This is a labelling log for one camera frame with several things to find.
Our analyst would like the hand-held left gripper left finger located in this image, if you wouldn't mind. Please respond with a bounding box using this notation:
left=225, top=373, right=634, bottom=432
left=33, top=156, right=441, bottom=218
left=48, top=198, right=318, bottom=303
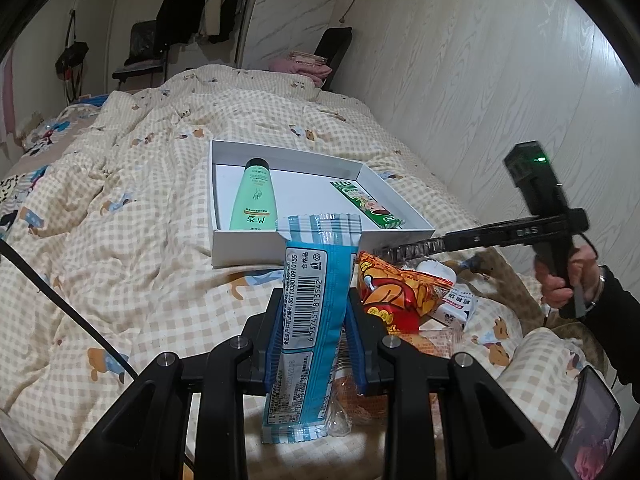
left=52, top=287, right=284, bottom=480

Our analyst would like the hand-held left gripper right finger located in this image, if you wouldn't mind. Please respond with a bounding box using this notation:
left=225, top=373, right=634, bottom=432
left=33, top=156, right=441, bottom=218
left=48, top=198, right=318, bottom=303
left=345, top=300, right=571, bottom=480

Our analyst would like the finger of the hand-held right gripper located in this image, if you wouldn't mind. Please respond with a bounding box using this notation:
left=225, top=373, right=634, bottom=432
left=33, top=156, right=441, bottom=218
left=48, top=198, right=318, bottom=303
left=435, top=225, right=503, bottom=255

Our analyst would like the white earbud case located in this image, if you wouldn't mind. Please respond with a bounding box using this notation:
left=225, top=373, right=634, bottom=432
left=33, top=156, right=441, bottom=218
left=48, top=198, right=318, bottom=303
left=415, top=257, right=457, bottom=286

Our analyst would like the clear-wrapped bread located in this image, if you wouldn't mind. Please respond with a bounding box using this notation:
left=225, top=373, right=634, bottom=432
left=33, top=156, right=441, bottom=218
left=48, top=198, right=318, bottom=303
left=327, top=327, right=456, bottom=436

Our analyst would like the white cow-print biscuit packet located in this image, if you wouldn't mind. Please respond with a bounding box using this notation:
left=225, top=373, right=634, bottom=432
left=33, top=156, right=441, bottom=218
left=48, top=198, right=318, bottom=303
left=430, top=282, right=479, bottom=332

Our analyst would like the red orange snack packet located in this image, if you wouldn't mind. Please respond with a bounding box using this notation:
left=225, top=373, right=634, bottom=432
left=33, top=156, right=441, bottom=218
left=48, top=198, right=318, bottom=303
left=356, top=251, right=451, bottom=336

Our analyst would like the blue striped snack packet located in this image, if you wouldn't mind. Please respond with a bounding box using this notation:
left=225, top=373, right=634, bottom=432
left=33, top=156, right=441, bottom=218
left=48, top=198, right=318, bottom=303
left=261, top=214, right=362, bottom=445

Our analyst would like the green striped snack packet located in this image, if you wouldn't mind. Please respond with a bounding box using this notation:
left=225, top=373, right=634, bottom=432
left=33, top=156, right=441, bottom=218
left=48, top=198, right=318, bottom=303
left=330, top=179, right=405, bottom=229

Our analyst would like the green lotion tube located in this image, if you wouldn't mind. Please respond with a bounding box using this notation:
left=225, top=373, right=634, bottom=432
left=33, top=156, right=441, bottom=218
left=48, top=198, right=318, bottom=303
left=229, top=158, right=277, bottom=231

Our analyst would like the white cardboard box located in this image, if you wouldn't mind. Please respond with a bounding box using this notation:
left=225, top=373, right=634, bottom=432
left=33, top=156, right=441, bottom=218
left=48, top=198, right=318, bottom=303
left=207, top=139, right=436, bottom=268

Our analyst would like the person's right forearm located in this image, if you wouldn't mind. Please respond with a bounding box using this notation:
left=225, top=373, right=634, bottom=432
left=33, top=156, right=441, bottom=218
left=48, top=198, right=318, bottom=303
left=595, top=265, right=640, bottom=406

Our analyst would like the person's right hand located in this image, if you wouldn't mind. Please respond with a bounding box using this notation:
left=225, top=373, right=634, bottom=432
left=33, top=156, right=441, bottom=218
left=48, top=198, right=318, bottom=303
left=534, top=245, right=608, bottom=311

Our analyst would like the beige checkered bear-print duvet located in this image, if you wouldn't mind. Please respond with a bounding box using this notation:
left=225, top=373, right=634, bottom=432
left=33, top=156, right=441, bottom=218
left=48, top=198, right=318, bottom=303
left=0, top=65, right=601, bottom=480

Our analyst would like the black smartphone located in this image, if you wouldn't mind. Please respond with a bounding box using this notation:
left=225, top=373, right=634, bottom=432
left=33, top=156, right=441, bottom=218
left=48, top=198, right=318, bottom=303
left=555, top=365, right=622, bottom=480

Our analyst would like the pink folded blanket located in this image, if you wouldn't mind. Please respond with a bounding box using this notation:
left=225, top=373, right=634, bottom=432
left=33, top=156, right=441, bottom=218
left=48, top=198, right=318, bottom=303
left=269, top=55, right=331, bottom=82

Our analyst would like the black hanging garment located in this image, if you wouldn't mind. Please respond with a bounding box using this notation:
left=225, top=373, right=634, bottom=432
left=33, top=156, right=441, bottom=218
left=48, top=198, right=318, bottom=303
left=210, top=0, right=241, bottom=43

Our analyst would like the black chair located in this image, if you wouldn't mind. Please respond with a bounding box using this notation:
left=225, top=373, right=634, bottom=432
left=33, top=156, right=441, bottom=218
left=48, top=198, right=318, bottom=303
left=112, top=20, right=173, bottom=91

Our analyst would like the black hanging bag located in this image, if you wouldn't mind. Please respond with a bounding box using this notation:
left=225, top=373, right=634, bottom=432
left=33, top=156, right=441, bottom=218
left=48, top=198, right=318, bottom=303
left=55, top=10, right=90, bottom=98

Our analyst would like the black hanging jacket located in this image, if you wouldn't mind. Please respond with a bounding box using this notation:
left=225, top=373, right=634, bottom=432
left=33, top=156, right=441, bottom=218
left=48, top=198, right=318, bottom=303
left=156, top=0, right=207, bottom=46

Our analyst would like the silver bracelet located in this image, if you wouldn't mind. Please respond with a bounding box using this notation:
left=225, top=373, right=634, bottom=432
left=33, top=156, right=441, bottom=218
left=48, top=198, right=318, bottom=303
left=591, top=266, right=607, bottom=307

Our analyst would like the black cable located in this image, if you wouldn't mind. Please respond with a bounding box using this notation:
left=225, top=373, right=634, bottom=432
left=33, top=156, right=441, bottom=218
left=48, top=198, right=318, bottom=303
left=0, top=240, right=138, bottom=378

